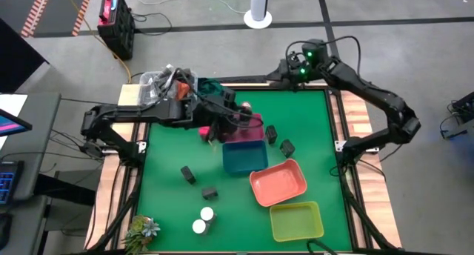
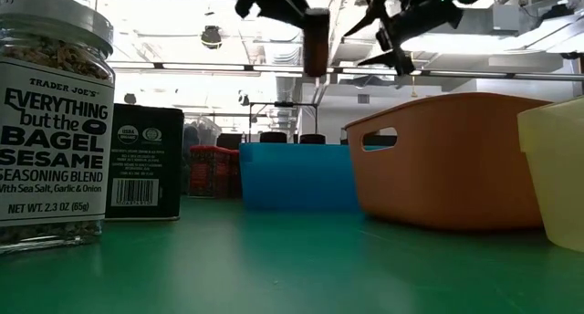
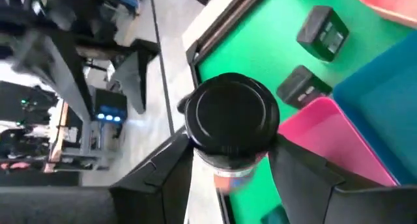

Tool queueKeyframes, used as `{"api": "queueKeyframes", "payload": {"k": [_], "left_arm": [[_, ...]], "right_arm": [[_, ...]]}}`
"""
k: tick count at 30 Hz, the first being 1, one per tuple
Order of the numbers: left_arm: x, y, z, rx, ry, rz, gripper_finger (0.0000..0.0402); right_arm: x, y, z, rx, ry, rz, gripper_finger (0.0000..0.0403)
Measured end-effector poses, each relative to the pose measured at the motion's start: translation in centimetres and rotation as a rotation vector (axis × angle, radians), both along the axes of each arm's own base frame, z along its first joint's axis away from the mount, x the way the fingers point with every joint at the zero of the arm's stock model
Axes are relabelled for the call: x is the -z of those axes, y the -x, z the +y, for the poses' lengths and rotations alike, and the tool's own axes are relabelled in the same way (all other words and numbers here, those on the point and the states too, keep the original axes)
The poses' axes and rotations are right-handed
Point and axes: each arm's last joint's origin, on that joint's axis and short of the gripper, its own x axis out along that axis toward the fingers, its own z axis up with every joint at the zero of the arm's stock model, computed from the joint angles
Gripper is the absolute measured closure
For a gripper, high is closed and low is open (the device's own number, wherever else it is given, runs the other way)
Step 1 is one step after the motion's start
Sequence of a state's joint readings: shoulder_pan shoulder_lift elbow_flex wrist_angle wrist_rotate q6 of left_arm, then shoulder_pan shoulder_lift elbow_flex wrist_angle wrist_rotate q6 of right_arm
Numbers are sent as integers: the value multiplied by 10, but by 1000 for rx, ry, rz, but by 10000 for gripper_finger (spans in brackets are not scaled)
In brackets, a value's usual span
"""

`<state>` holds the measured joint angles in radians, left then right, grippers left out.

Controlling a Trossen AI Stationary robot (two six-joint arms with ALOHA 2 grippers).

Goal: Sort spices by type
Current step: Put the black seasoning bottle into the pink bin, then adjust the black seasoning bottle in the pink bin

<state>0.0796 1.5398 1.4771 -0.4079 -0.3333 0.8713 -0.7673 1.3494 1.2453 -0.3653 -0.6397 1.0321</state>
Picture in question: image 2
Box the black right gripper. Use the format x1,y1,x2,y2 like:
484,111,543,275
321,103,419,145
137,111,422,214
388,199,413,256
344,0,464,77

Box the white-lidded bagel seasoning jar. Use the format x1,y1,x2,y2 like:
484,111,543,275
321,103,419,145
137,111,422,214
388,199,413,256
303,7,330,78
0,0,116,256

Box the red-lidded spice jar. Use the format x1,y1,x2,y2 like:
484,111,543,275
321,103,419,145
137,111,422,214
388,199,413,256
189,144,232,199

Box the blue plastic bin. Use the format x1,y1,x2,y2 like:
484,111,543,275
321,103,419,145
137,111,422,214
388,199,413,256
238,142,366,213

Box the pink plastic tray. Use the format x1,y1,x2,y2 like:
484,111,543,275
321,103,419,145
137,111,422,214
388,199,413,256
344,92,551,232

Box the clear plastic storage bin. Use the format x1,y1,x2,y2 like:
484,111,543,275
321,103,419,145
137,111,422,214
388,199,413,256
183,116,224,147

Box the yellow plastic bin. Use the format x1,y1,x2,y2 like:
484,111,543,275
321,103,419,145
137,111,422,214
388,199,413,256
516,96,584,254

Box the green table mat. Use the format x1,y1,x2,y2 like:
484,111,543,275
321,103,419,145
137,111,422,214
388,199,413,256
0,193,584,314

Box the black aluminium rig frame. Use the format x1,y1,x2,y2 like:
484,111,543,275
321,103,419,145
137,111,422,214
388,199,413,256
107,61,584,82

